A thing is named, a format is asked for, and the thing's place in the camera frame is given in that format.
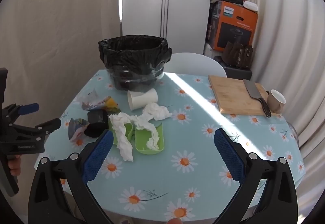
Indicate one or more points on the wooden cutting board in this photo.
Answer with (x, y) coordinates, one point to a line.
(231, 94)

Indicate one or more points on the red snack wrapper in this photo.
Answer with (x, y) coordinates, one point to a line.
(97, 102)

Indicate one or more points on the clear plastic trash bin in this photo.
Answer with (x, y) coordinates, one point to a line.
(137, 79)

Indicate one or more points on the white wardrobe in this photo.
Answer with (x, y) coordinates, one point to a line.
(188, 5)

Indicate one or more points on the daisy print tablecloth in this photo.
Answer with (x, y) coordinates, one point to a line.
(188, 137)

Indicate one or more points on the black storage box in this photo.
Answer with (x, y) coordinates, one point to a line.
(241, 73)

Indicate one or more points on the white paper cup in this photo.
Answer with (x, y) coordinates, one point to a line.
(142, 99)

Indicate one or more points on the beige ceramic cup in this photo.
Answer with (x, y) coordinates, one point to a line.
(274, 102)

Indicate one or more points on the twisted white tissue strip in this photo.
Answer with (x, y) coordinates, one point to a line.
(149, 130)

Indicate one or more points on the beige fabric curtain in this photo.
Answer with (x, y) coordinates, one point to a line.
(55, 36)

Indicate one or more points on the long white tissue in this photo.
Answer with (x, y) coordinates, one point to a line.
(121, 135)

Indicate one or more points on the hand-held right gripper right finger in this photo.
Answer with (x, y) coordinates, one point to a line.
(228, 155)

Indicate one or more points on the person's left hand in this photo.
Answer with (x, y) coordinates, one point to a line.
(14, 166)

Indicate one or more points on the brown leather bag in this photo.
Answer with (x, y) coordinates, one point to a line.
(245, 57)

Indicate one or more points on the white pouch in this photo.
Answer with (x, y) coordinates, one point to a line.
(250, 5)

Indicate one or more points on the dark brown bag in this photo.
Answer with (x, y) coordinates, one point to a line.
(229, 55)

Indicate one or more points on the white curtain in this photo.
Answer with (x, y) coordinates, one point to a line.
(287, 36)

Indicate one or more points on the person's right hand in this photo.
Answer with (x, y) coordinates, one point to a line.
(175, 221)

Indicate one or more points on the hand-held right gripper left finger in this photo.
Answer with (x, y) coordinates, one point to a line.
(99, 155)

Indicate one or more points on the white chair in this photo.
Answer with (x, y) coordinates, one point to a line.
(195, 64)

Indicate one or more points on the black trash bag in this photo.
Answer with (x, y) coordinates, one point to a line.
(132, 48)

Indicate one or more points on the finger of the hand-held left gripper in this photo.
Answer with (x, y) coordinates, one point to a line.
(47, 125)
(29, 108)

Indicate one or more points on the silver foil wrapper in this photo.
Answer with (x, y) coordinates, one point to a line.
(76, 128)

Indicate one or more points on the orange cardboard box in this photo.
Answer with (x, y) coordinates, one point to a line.
(236, 26)

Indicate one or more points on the black cloth with plastic film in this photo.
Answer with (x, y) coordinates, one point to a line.
(96, 117)

